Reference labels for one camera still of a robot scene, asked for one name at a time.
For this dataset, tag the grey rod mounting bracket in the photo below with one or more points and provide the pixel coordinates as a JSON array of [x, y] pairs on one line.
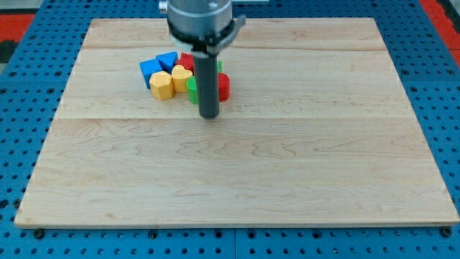
[[201, 38]]

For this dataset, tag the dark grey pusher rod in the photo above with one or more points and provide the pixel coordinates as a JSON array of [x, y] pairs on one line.
[[206, 78]]

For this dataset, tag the red star block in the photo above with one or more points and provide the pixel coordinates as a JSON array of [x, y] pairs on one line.
[[186, 60]]

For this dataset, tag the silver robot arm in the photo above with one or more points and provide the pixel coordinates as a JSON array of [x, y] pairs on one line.
[[218, 11]]

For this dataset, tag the red cylinder block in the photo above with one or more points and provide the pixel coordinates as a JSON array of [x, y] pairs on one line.
[[224, 84]]

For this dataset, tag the green cylinder block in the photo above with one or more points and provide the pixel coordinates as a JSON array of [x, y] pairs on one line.
[[192, 90]]

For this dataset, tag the yellow heart block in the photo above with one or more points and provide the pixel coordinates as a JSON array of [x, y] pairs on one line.
[[180, 76]]

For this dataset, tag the blue triangle block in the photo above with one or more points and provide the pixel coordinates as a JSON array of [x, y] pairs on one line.
[[167, 61]]

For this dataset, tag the yellow hexagon block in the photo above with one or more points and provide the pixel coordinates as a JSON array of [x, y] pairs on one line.
[[161, 85]]

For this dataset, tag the blue cube block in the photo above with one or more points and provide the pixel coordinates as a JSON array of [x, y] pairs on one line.
[[148, 68]]

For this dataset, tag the wooden board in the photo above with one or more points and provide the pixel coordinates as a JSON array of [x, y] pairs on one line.
[[317, 132]]

